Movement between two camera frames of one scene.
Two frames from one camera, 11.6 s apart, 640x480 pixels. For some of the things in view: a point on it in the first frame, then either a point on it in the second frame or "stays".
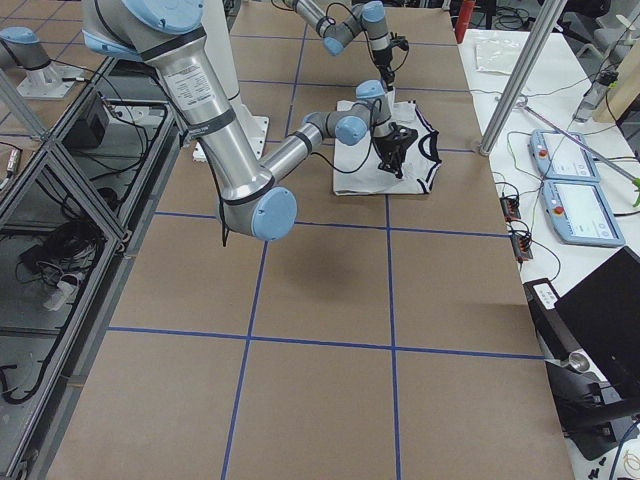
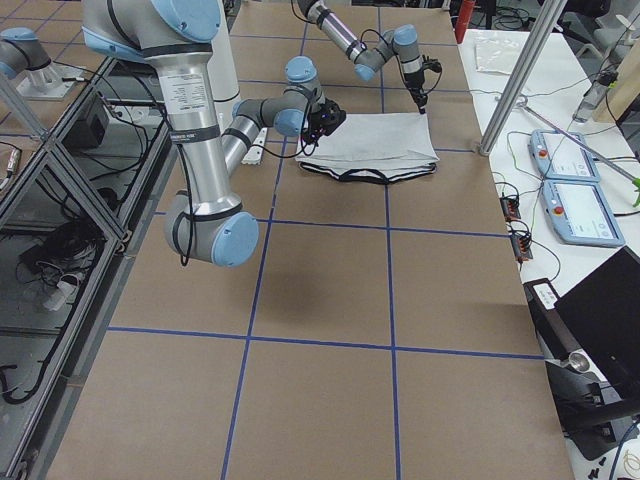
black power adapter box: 89,130 stays
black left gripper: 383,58 → 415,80
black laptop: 603,315 stays
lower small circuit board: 521,245 stays
